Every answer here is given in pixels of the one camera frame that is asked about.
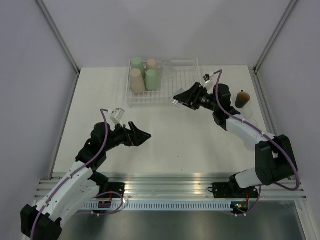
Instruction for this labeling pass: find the aluminium mounting rail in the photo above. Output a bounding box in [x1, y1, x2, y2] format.
[33, 168, 307, 202]

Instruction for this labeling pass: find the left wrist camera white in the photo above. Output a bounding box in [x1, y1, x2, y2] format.
[110, 108, 125, 126]

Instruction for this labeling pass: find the green cup front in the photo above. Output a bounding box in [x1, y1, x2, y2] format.
[145, 69, 160, 91]

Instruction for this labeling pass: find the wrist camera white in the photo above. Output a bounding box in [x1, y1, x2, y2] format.
[203, 72, 216, 90]
[110, 108, 125, 126]

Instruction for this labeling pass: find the white slotted cable duct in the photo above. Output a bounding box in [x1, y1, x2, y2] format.
[80, 201, 232, 212]

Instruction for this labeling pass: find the right aluminium frame post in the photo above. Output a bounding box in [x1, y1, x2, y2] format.
[252, 0, 300, 75]

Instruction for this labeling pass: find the beige cup rear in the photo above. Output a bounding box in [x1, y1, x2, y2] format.
[146, 58, 160, 75]

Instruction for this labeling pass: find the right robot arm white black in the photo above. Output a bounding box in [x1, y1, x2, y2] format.
[173, 82, 298, 198]

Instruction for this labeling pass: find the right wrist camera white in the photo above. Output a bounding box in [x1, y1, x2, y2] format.
[203, 72, 216, 90]

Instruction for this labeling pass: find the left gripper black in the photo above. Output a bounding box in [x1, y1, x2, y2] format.
[103, 121, 152, 152]

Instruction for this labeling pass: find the green cup rear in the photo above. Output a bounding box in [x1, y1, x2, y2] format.
[130, 57, 146, 78]

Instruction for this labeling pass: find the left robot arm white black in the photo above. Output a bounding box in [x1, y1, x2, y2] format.
[20, 121, 152, 240]

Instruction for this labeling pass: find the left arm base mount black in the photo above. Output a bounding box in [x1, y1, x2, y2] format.
[99, 182, 126, 200]

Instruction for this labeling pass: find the dark brown mug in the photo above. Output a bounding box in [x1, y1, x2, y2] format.
[235, 90, 251, 109]

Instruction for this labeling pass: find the green cup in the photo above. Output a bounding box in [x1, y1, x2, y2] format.
[145, 69, 160, 91]
[130, 57, 146, 78]

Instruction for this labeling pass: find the beige cup front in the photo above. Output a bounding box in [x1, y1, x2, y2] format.
[129, 68, 146, 94]

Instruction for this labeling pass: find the white wire dish rack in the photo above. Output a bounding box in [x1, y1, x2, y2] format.
[125, 58, 203, 107]

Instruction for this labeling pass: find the beige cup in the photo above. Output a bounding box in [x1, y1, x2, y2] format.
[146, 58, 160, 75]
[129, 68, 146, 94]

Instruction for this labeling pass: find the aluminium frame post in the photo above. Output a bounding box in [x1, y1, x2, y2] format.
[34, 0, 81, 76]
[252, 0, 300, 75]

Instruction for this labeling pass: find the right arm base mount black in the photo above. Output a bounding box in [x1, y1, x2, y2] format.
[211, 182, 258, 199]

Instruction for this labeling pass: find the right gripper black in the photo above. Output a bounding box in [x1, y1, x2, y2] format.
[174, 81, 219, 112]

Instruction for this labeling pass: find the left aluminium frame post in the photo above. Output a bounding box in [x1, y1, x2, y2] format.
[34, 0, 81, 76]

